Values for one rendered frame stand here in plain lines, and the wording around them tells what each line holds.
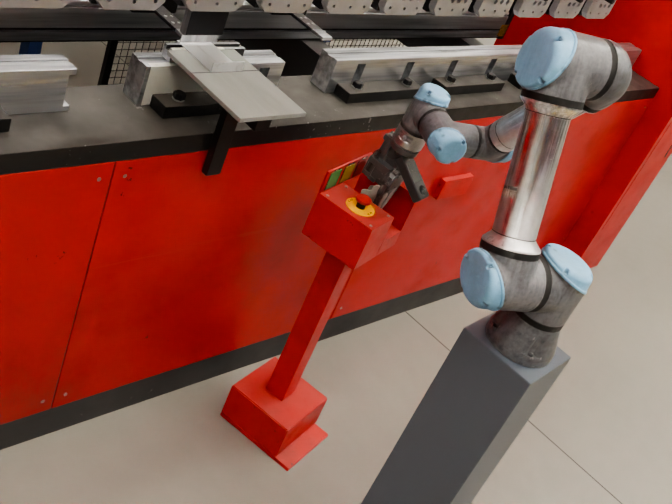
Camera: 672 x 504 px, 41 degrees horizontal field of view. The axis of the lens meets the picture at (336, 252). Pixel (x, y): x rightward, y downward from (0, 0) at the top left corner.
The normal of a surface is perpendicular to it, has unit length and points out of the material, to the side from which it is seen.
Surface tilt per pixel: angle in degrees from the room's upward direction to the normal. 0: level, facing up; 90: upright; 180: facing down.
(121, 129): 0
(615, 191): 90
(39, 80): 90
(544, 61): 84
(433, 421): 90
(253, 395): 0
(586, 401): 0
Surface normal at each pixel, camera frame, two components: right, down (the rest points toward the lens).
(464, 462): -0.65, 0.22
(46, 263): 0.63, 0.61
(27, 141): 0.35, -0.77
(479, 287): -0.90, 0.05
